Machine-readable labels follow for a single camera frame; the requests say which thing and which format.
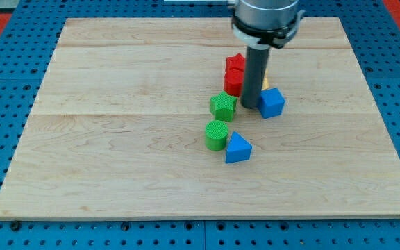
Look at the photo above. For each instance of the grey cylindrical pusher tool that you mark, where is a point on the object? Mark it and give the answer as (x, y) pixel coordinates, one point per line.
(254, 73)

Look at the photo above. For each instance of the blue cube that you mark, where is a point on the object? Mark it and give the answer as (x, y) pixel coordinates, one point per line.
(271, 103)

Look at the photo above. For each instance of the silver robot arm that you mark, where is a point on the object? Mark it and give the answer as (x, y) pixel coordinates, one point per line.
(262, 25)

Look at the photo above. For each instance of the red pentagon block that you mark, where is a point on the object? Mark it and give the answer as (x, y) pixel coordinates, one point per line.
(236, 62)

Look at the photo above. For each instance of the yellow block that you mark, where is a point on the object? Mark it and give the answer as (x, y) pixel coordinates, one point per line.
(265, 82)

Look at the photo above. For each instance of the red cylinder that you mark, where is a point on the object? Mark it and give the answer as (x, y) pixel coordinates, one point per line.
(233, 80)

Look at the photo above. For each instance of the green star block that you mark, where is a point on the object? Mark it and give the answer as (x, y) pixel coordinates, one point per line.
(222, 106)

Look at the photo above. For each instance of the green cylinder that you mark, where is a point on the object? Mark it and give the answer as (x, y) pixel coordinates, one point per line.
(216, 134)

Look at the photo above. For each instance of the blue triangular prism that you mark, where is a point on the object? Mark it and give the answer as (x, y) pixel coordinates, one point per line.
(238, 149)

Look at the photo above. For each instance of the wooden board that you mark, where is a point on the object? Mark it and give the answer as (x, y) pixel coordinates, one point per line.
(116, 132)

